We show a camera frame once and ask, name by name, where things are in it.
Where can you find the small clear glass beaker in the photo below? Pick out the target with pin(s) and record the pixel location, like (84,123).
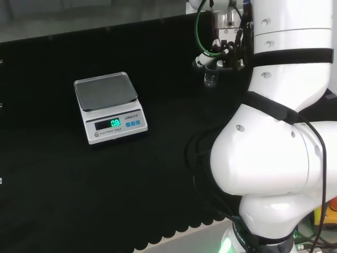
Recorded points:
(210,79)

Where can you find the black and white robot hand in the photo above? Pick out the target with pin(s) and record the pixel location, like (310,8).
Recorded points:
(228,52)

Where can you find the black bench cloth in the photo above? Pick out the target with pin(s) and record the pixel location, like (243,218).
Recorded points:
(79,184)

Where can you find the yellow stop button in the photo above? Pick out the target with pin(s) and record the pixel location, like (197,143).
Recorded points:
(319,218)

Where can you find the white electronic balance steel pan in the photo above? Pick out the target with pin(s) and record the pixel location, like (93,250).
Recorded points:
(113,116)

